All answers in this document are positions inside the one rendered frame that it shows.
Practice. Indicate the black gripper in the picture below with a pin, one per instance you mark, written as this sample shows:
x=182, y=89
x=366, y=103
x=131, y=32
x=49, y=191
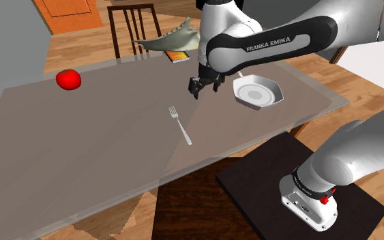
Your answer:
x=208, y=74

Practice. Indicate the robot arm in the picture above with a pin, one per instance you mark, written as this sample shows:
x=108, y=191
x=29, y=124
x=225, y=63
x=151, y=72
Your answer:
x=264, y=43

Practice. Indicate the orange book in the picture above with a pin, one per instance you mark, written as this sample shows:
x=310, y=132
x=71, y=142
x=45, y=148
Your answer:
x=177, y=56

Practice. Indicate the silver fork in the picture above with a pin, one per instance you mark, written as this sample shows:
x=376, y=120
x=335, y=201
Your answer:
x=180, y=126

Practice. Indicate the white angular bowl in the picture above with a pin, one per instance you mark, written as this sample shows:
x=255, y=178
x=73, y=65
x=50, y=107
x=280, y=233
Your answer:
x=257, y=94

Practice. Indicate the pale green jawbone figure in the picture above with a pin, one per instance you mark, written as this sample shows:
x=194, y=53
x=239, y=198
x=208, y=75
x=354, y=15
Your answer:
x=175, y=39

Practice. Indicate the dark wooden chair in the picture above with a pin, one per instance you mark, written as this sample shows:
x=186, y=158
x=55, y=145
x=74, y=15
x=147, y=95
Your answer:
x=132, y=30

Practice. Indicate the dark robot stand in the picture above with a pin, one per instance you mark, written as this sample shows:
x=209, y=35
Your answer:
x=255, y=186

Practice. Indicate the red tomato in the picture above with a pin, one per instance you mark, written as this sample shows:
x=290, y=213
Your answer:
x=68, y=79

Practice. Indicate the glass table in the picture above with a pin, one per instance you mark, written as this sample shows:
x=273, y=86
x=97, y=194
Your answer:
x=78, y=143

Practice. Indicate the orange door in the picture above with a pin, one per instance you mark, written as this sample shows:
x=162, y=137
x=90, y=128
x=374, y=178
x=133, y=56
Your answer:
x=68, y=15

